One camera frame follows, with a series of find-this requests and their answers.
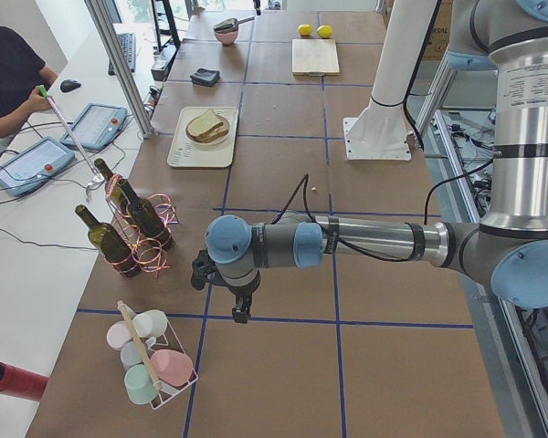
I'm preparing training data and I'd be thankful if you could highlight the cream bear tray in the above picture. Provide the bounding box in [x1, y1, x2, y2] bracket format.
[166, 107, 238, 168]

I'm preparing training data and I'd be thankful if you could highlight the pink bowl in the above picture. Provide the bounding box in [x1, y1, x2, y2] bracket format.
[214, 29, 238, 46]

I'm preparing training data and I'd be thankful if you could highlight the black keyboard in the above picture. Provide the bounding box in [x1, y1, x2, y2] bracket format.
[116, 33, 137, 73]

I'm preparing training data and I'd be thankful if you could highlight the person in black shirt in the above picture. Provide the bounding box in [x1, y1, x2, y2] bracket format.
[0, 26, 58, 139]

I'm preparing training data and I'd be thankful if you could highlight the wooden cutting board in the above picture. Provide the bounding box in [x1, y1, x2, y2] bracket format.
[291, 39, 340, 76]

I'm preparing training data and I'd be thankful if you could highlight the yellow lemon further right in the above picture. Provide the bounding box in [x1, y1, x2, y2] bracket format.
[297, 24, 313, 37]

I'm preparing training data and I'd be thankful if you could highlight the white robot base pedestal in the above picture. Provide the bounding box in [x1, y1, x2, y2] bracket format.
[343, 0, 440, 161]

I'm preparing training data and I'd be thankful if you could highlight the white wire cup rack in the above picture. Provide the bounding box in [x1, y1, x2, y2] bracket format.
[106, 301, 198, 410]

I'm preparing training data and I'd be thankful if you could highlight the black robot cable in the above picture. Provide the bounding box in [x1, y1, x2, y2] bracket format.
[271, 172, 416, 262]

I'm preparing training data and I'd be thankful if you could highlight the metal scoop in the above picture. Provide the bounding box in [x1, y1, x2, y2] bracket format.
[213, 16, 255, 33]

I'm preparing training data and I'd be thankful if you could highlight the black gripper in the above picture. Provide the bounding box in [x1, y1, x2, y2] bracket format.
[190, 250, 260, 324]

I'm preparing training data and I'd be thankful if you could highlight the white round plate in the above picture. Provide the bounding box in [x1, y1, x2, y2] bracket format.
[185, 115, 230, 146]

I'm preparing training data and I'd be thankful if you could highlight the copper wire bottle rack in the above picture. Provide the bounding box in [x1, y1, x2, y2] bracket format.
[107, 194, 176, 276]

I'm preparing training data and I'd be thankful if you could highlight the teach pendant tablet near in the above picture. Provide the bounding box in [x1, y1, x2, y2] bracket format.
[0, 137, 75, 197]

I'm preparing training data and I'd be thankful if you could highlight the light pink cup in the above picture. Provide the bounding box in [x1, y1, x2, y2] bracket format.
[106, 321, 132, 351]

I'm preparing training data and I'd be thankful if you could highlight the grey cup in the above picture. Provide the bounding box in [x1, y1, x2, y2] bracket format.
[120, 341, 143, 370]

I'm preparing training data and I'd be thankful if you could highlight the bread slice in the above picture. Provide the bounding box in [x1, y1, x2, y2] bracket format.
[185, 109, 223, 140]
[189, 120, 229, 143]

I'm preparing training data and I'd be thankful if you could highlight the teach pendant tablet far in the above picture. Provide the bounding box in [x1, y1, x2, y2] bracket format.
[69, 103, 128, 151]

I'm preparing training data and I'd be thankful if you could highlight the aluminium frame post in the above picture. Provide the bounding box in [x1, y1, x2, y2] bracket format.
[85, 0, 154, 139]

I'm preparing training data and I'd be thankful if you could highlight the dark wine bottle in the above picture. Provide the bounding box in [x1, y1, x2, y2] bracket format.
[75, 204, 141, 277]
[94, 158, 129, 217]
[118, 178, 174, 249]

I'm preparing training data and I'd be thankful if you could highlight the black computer mouse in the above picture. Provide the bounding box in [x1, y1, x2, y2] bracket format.
[59, 79, 81, 93]

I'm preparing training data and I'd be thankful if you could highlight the mint green cup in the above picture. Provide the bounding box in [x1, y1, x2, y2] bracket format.
[124, 364, 159, 405]

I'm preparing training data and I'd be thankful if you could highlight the grey folded cloth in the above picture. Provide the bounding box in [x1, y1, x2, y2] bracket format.
[190, 68, 220, 87]

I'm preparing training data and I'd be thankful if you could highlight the white cup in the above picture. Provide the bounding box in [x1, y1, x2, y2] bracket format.
[132, 309, 168, 338]

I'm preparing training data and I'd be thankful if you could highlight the teach pendant tablet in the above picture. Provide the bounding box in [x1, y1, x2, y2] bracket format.
[69, 103, 128, 151]
[0, 137, 75, 197]

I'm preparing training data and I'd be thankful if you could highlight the red cylinder bottle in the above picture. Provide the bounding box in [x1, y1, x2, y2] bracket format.
[0, 362, 48, 402]

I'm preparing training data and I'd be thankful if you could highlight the yellow lemon near board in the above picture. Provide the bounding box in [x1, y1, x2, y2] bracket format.
[316, 25, 333, 39]

